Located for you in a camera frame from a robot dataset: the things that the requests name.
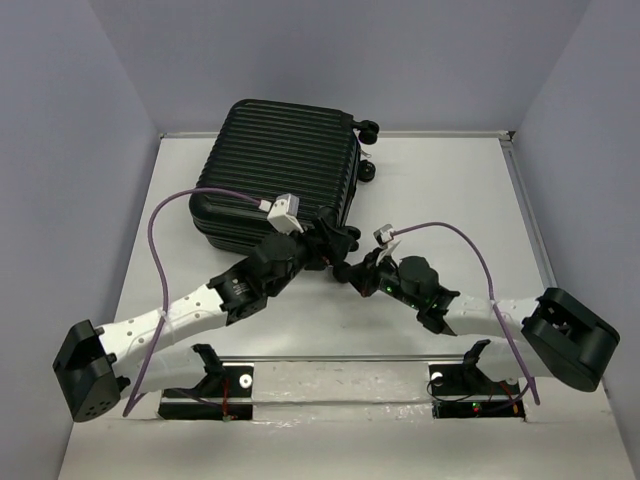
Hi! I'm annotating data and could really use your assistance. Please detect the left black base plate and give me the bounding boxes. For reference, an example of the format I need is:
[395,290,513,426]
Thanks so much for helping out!
[157,362,254,422]

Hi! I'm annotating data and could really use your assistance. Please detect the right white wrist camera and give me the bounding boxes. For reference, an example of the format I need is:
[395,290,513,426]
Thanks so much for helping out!
[373,224,400,265]

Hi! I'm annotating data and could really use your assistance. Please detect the black hard-shell suitcase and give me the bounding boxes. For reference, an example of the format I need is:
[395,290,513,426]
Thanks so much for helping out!
[189,99,380,254]

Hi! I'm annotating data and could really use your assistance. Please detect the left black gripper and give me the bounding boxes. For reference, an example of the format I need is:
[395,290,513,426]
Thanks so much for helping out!
[265,217,353,298]

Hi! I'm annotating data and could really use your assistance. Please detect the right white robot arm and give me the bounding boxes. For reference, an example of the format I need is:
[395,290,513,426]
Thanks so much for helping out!
[333,249,620,392]

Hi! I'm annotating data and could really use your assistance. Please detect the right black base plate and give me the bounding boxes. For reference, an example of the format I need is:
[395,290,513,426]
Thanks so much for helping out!
[426,340,526,420]

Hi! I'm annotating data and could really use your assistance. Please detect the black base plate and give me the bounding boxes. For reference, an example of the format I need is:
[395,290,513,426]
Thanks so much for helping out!
[426,340,526,420]
[157,362,254,422]

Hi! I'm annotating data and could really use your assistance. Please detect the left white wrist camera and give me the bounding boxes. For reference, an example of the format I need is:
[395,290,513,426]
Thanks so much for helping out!
[267,193,304,234]

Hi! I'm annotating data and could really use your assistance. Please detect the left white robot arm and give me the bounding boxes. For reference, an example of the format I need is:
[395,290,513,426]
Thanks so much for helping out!
[52,218,361,423]

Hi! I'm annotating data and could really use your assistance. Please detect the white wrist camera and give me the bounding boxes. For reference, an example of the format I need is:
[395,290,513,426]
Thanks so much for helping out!
[373,224,400,265]
[267,193,304,234]

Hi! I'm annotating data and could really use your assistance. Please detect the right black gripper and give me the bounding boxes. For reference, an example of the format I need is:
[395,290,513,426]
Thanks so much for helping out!
[340,246,422,311]

